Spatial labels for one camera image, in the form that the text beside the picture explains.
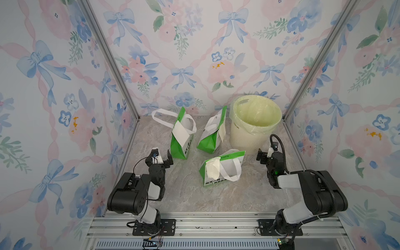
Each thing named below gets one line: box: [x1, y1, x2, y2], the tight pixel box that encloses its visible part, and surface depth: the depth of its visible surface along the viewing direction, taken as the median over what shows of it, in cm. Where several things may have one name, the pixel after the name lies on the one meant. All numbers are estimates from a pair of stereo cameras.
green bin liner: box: [229, 94, 283, 135], surface depth 93 cm
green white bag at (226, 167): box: [198, 148, 246, 187], surface depth 72 cm
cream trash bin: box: [228, 94, 283, 156], surface depth 92 cm
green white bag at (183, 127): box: [152, 106, 197, 160], surface depth 89 cm
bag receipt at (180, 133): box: [171, 119, 191, 148], surface depth 85 cm
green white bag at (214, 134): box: [196, 105, 228, 154], surface depth 94 cm
